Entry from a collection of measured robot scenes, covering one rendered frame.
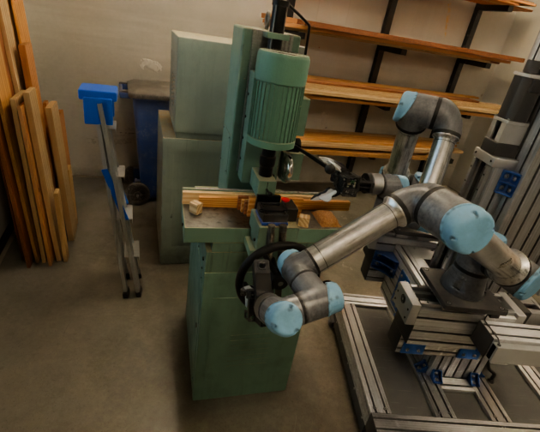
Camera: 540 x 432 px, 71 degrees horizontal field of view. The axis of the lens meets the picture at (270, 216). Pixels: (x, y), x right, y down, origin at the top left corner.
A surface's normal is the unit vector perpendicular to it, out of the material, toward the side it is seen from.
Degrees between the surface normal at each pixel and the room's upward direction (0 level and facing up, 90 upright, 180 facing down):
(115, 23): 90
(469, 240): 86
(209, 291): 90
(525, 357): 90
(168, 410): 0
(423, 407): 0
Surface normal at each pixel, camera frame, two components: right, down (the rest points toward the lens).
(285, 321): 0.29, -0.03
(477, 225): 0.26, 0.42
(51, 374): 0.15, -0.88
